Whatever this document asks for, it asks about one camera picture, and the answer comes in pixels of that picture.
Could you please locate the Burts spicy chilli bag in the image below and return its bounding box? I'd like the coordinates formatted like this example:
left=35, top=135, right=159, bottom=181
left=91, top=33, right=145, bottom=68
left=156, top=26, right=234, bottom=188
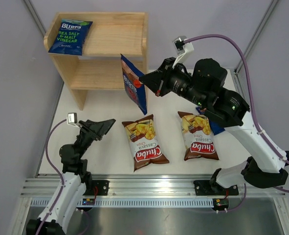
left=196, top=106, right=225, bottom=136
left=120, top=54, right=147, bottom=115

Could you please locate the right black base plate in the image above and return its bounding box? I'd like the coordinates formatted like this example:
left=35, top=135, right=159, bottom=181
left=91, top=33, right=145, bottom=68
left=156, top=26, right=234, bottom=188
left=193, top=180, right=216, bottom=196

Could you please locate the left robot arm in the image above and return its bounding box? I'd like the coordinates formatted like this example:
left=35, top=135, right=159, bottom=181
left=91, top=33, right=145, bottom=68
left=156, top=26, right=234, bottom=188
left=26, top=113, right=116, bottom=235

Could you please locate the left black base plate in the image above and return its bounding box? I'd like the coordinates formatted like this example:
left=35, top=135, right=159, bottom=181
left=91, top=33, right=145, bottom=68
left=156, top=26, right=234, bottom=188
left=84, top=180, right=110, bottom=196

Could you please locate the aluminium mounting rail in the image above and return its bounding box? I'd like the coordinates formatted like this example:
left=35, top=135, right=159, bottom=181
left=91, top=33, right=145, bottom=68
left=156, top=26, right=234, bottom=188
left=21, top=174, right=286, bottom=209

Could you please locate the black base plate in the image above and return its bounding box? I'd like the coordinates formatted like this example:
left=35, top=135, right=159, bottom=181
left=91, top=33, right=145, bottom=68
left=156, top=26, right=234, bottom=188
left=193, top=180, right=216, bottom=196
left=84, top=180, right=110, bottom=196

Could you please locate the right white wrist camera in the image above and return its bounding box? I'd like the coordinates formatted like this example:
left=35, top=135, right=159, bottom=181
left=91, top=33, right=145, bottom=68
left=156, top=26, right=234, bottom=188
left=173, top=36, right=194, bottom=68

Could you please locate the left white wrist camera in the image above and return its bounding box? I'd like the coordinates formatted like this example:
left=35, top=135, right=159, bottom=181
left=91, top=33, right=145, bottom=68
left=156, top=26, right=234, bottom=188
left=67, top=113, right=82, bottom=128

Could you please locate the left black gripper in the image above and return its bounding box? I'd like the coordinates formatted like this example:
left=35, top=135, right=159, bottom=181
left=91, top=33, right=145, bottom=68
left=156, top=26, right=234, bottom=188
left=75, top=119, right=115, bottom=160

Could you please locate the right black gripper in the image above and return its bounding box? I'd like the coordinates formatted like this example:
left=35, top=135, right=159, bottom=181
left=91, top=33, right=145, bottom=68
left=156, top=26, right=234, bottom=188
left=140, top=57, right=208, bottom=108

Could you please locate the wooden two-tier shelf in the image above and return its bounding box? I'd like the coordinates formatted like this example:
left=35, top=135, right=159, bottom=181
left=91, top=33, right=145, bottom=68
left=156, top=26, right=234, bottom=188
left=44, top=12, right=149, bottom=110

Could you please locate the Burts sea salt vinegar bag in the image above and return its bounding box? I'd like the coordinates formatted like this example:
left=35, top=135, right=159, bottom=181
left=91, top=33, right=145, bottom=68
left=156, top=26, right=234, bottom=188
left=48, top=19, right=93, bottom=56

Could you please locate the right Chuba cassava chips bag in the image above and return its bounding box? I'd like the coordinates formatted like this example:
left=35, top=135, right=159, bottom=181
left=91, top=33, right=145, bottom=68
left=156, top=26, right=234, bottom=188
left=178, top=111, right=219, bottom=161

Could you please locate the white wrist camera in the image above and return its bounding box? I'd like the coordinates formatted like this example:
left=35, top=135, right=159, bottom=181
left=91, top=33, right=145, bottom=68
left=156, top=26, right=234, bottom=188
left=67, top=113, right=82, bottom=128
left=173, top=36, right=194, bottom=68

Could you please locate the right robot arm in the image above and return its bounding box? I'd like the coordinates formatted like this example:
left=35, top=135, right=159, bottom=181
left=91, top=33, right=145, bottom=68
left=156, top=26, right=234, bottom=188
left=139, top=57, right=289, bottom=194

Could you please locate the left Chuba cassava chips bag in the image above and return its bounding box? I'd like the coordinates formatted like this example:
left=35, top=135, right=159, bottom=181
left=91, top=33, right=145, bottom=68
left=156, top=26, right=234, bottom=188
left=122, top=114, right=169, bottom=171

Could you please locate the chuba cassava chips bag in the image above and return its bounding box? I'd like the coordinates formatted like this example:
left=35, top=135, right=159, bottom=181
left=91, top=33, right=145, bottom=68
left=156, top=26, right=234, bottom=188
left=178, top=111, right=219, bottom=161
left=122, top=114, right=169, bottom=171

